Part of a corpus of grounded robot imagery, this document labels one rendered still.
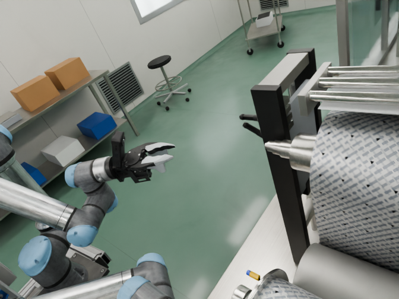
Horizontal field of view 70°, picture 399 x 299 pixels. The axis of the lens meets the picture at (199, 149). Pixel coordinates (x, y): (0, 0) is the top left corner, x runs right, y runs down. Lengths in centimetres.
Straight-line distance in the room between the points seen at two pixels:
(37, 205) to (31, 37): 313
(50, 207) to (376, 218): 79
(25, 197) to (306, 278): 74
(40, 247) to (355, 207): 98
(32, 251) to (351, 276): 97
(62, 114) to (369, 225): 378
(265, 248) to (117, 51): 380
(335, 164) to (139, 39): 432
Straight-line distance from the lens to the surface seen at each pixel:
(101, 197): 98
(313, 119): 67
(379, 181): 41
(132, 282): 67
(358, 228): 48
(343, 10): 116
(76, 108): 407
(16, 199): 94
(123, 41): 445
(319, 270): 49
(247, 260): 92
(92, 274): 126
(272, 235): 95
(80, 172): 95
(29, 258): 116
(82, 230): 91
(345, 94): 42
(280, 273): 44
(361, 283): 49
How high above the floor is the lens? 166
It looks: 34 degrees down
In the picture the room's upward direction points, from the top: 23 degrees counter-clockwise
